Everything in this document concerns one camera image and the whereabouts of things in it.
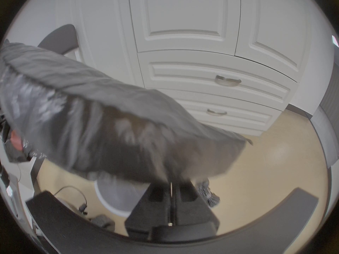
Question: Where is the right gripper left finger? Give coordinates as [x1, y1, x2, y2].
[124, 181, 173, 239]

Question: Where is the black plastic bag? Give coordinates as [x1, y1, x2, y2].
[0, 39, 253, 185]

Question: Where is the white trash bin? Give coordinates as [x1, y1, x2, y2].
[94, 172, 150, 218]

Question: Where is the bed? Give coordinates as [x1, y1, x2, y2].
[309, 60, 339, 170]

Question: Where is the black cable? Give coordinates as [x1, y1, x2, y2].
[53, 185, 89, 216]

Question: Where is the black plastic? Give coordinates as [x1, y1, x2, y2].
[197, 178, 221, 209]

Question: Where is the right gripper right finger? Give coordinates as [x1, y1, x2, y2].
[173, 180, 220, 234]

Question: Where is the white wardrobe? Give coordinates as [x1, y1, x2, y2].
[56, 0, 313, 137]

